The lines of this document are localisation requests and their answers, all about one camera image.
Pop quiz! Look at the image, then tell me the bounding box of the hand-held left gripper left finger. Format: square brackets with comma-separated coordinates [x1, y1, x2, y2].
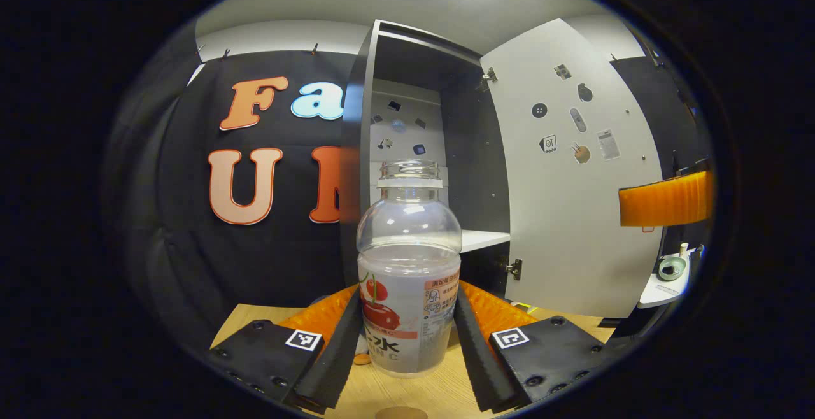
[207, 285, 364, 415]

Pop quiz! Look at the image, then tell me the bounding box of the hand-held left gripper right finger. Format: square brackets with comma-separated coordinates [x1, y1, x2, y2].
[453, 281, 621, 413]

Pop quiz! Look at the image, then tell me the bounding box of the white cabinet door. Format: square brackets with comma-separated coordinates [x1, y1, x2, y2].
[479, 18, 664, 319]

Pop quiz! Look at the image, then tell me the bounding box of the clear plastic bottle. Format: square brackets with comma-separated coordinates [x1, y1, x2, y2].
[355, 159, 464, 378]

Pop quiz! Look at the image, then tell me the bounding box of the white cabinet shelf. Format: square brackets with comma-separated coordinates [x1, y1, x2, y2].
[460, 229, 511, 254]

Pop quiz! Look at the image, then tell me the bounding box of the grey tape roll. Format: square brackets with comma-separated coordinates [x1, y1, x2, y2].
[658, 257, 687, 281]

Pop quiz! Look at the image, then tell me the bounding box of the white side table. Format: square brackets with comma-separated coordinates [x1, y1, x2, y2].
[639, 247, 701, 309]

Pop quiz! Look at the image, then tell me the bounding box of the black backdrop cloth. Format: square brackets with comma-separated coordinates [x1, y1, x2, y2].
[118, 21, 714, 356]

